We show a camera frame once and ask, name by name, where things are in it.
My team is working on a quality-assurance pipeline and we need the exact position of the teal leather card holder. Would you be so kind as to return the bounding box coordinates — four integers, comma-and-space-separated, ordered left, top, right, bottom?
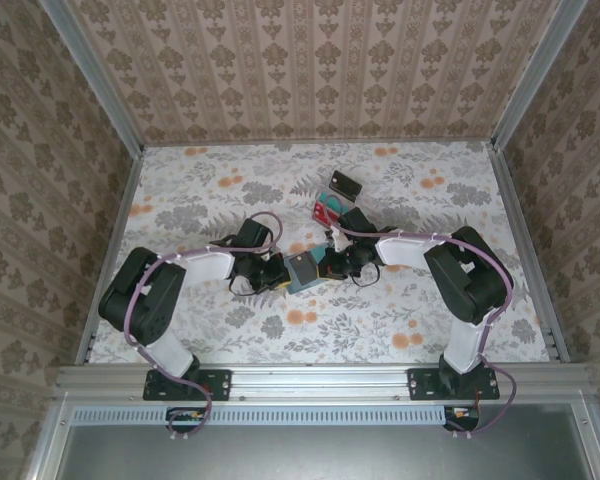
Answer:
284, 244, 331, 295

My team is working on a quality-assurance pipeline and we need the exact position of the dark grey credit card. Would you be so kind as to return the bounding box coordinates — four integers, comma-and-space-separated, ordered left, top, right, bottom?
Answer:
289, 251, 319, 287

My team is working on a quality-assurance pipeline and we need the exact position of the plain black credit card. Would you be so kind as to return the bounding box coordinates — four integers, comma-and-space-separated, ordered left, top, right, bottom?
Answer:
329, 169, 364, 197

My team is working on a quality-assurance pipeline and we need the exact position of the red card with gold print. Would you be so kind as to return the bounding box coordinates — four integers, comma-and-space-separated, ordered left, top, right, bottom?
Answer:
313, 202, 341, 226

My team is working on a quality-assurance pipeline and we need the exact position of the left connector board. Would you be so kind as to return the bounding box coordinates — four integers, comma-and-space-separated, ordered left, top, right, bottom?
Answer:
165, 407, 206, 434

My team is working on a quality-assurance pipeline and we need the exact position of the connector board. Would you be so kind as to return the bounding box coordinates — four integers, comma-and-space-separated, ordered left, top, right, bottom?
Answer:
165, 407, 206, 434
444, 405, 481, 432

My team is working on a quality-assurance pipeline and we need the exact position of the steel sheet panel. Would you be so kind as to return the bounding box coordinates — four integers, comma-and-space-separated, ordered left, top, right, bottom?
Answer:
27, 397, 600, 480

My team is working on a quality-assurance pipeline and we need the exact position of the right connector board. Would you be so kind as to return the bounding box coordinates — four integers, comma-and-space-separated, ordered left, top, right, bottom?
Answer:
444, 405, 481, 432

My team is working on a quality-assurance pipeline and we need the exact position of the left thin black cable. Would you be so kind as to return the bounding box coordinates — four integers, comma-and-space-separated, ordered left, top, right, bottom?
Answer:
228, 273, 261, 296

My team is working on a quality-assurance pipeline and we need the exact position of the thin black cable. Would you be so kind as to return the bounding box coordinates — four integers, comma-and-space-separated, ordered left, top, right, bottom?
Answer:
228, 273, 261, 296
352, 262, 382, 287

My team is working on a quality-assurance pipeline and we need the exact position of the right thin black cable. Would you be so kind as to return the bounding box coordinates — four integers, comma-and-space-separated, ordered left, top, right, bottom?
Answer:
352, 262, 382, 287

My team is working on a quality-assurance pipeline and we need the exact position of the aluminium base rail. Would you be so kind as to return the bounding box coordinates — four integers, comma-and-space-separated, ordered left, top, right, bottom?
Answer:
54, 363, 599, 401

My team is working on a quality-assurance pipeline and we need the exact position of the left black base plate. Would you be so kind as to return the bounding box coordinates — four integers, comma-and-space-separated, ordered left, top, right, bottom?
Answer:
143, 368, 232, 402

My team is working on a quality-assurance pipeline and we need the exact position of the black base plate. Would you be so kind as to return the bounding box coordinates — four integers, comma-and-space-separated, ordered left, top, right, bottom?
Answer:
407, 367, 501, 401
143, 368, 232, 402

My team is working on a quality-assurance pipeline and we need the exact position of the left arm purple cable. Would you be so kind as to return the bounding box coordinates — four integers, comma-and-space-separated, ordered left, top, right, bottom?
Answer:
123, 212, 285, 442

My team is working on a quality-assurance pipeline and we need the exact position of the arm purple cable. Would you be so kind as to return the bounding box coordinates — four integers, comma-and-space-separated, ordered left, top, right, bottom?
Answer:
322, 194, 519, 441
123, 212, 285, 442

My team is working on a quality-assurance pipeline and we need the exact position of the grey slotted cable duct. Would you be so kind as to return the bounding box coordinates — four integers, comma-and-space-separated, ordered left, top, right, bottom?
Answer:
72, 405, 449, 427

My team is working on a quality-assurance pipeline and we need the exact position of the aluminium table side rail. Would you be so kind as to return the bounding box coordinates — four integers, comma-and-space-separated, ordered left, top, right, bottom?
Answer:
487, 142, 571, 364
74, 149, 146, 364

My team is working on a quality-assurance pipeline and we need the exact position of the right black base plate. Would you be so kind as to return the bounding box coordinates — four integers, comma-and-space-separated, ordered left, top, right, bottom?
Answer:
407, 367, 501, 401

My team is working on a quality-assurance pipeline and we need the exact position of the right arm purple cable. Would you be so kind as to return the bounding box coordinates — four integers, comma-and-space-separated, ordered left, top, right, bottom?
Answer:
322, 194, 519, 441

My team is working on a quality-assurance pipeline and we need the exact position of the aluminium frame post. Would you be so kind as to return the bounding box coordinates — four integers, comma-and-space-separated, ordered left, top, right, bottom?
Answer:
492, 0, 589, 151
39, 0, 146, 156

